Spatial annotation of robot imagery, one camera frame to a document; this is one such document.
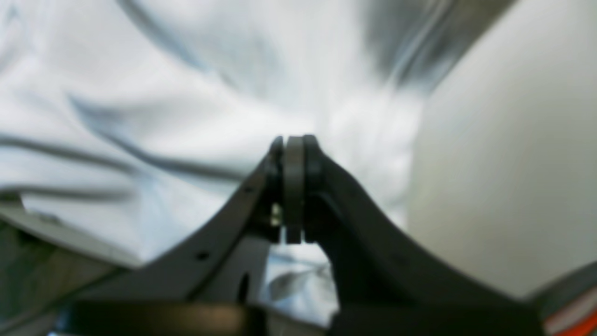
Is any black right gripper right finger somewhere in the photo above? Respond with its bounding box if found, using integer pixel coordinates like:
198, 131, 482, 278
303, 135, 544, 336

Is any white t-shirt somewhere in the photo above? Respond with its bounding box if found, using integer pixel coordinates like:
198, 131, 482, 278
1, 0, 513, 335

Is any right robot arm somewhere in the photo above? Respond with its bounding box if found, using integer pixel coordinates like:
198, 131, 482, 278
53, 135, 596, 336

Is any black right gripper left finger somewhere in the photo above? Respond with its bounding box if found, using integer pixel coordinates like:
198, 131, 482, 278
61, 136, 304, 336

